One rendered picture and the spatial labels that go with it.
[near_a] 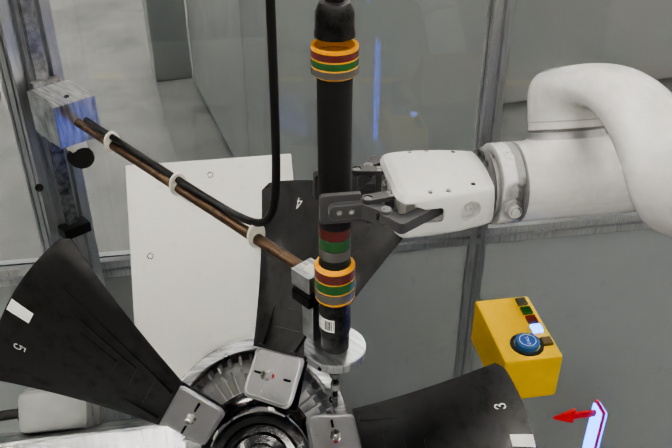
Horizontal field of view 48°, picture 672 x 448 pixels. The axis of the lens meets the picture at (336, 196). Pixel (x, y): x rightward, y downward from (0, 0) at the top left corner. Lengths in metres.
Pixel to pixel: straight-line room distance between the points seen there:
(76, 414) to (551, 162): 0.72
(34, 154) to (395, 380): 1.05
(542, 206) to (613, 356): 1.38
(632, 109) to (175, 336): 0.76
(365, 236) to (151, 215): 0.39
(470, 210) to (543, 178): 0.08
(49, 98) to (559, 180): 0.79
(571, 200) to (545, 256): 1.05
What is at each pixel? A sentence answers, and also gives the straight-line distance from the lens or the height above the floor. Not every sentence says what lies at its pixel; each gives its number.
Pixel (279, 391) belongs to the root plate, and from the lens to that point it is 0.96.
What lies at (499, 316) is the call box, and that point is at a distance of 1.36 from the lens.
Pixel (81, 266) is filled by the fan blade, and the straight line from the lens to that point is 0.93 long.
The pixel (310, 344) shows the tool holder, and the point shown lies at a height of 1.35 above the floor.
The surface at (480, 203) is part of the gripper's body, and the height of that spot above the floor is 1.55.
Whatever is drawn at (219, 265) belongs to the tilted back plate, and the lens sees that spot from 1.19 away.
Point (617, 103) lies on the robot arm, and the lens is 0.71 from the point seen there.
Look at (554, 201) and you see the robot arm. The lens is 0.78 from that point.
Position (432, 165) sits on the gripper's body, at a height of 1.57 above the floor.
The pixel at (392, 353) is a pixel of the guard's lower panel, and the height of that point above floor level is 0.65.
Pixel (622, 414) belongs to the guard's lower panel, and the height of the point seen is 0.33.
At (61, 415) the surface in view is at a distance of 1.14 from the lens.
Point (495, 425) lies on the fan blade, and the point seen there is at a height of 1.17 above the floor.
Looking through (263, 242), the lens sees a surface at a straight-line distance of 0.89.
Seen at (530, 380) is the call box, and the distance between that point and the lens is 1.33.
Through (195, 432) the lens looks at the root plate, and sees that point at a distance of 1.00.
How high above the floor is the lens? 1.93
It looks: 31 degrees down
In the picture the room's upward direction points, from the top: straight up
